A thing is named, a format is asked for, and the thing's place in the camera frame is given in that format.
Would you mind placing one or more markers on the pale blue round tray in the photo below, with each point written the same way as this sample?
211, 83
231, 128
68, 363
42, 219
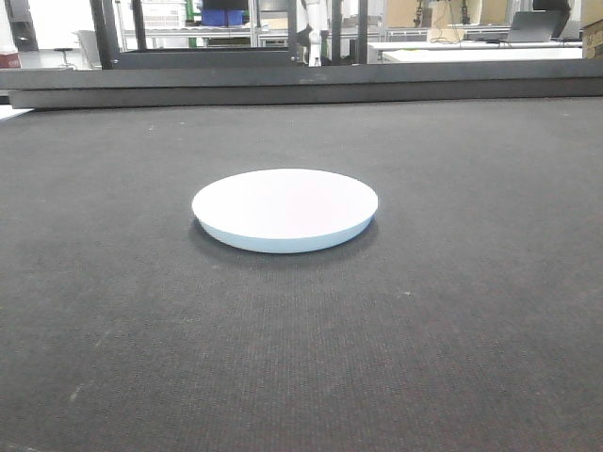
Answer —
285, 210

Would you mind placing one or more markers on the black table mat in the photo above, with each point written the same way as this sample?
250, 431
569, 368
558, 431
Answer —
467, 317

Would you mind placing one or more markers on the white background table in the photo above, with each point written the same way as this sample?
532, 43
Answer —
474, 51

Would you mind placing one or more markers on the blue storage bin background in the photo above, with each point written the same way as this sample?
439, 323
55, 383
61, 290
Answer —
222, 17

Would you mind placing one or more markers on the black stool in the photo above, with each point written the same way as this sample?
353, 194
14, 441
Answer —
65, 63

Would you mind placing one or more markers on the grey laptop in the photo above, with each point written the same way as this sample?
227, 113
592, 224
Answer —
533, 26

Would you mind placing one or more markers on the black metal frame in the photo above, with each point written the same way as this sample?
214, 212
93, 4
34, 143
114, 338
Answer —
168, 35

